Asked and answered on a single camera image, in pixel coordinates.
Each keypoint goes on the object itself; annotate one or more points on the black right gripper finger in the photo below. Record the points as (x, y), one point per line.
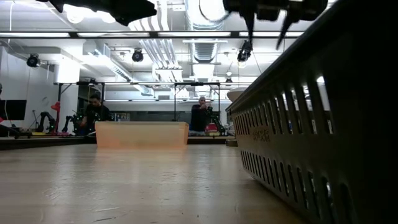
(251, 26)
(285, 28)

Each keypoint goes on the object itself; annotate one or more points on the black background robot arm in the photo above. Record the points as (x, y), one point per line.
(46, 116)
(216, 118)

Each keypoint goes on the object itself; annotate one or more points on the black ceiling spotlight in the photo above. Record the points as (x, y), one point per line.
(245, 53)
(32, 60)
(137, 56)

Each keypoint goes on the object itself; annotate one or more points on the person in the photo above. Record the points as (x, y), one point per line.
(199, 116)
(94, 115)

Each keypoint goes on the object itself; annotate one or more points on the red stand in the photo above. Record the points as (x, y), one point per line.
(56, 107)

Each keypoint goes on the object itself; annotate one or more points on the black slotted plastic basket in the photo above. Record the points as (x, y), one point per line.
(311, 155)

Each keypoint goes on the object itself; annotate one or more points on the black monitor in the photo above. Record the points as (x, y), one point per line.
(12, 109)

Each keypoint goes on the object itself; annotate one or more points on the black background rig frame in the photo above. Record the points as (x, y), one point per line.
(174, 102)

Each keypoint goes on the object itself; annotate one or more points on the black aluminium table frame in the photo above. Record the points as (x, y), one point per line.
(46, 142)

